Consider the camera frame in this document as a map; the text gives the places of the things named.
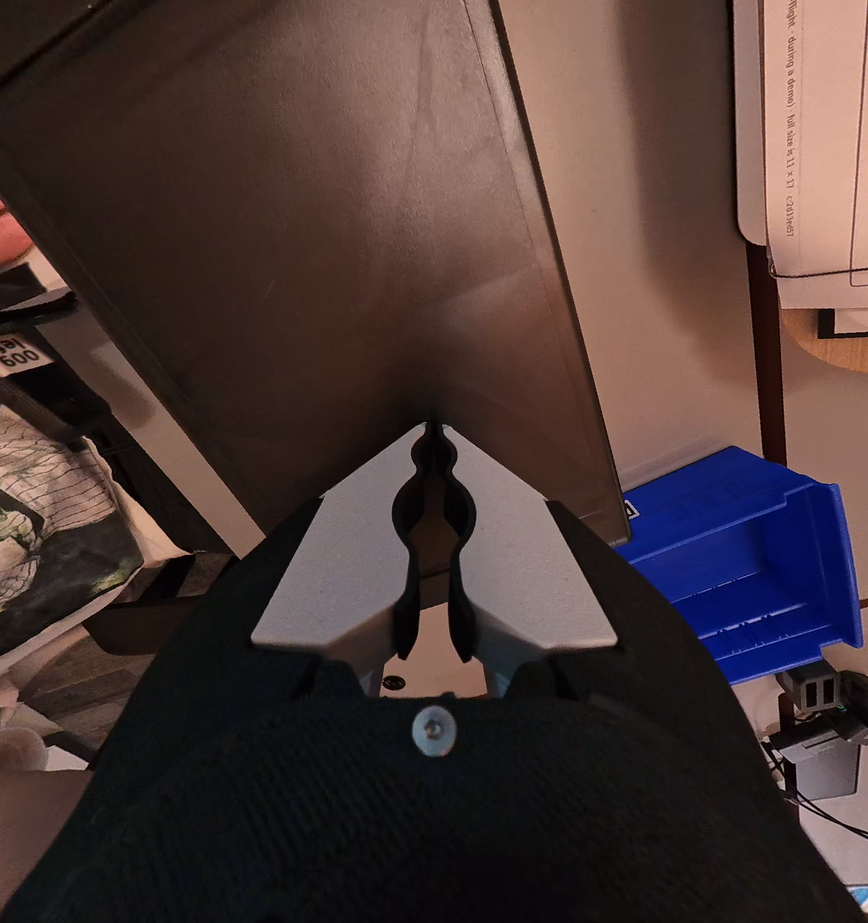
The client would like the grey power box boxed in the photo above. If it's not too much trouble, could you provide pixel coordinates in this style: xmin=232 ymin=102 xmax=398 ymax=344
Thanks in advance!
xmin=773 ymin=724 xmax=862 ymax=800

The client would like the blue plastic bin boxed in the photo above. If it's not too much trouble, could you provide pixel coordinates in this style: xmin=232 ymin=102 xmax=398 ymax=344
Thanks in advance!
xmin=613 ymin=446 xmax=864 ymax=686

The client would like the white instruction poster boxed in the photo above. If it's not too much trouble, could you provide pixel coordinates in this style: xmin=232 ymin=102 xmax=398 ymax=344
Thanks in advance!
xmin=733 ymin=0 xmax=868 ymax=340

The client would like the black electronic device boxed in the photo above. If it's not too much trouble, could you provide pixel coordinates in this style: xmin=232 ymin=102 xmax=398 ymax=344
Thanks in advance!
xmin=776 ymin=660 xmax=868 ymax=747

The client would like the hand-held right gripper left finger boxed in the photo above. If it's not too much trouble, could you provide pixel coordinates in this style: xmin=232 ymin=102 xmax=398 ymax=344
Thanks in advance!
xmin=250 ymin=423 xmax=429 ymax=699

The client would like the black office chair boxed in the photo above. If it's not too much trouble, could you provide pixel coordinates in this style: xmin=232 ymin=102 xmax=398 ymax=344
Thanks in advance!
xmin=88 ymin=433 xmax=262 ymax=653

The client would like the person's printed white t-shirt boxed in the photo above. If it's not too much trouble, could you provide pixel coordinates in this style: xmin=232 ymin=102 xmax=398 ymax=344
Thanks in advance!
xmin=0 ymin=389 xmax=190 ymax=672

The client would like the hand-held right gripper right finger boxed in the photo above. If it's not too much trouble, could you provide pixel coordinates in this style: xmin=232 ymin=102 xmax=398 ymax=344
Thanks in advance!
xmin=437 ymin=423 xmax=619 ymax=699

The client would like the person's right forearm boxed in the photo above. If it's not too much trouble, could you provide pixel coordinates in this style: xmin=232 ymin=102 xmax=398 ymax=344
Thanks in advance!
xmin=0 ymin=768 xmax=92 ymax=923

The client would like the grey desk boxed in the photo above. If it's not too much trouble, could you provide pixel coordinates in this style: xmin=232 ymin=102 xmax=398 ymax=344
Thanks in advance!
xmin=34 ymin=0 xmax=868 ymax=895

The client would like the wooden backing board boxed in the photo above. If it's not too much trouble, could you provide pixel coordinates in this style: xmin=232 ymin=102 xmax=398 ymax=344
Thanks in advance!
xmin=779 ymin=306 xmax=868 ymax=376

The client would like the black drawer cabinet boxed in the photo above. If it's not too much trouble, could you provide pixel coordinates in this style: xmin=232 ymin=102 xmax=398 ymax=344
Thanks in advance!
xmin=0 ymin=0 xmax=633 ymax=578

